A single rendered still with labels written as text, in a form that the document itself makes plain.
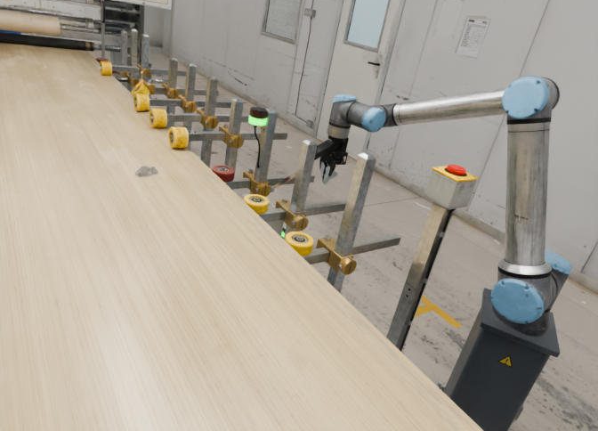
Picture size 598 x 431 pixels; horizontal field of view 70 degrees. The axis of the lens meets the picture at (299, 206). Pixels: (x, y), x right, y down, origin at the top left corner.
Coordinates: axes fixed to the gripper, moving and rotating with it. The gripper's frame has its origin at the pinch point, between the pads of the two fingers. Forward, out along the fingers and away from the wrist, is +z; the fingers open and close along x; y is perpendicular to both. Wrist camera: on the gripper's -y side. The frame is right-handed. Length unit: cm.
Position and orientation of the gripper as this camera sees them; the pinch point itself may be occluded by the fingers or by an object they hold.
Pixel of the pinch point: (323, 181)
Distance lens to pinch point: 183.8
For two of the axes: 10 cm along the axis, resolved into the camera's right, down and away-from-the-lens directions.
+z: -1.7, 8.9, 4.2
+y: 8.2, -1.0, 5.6
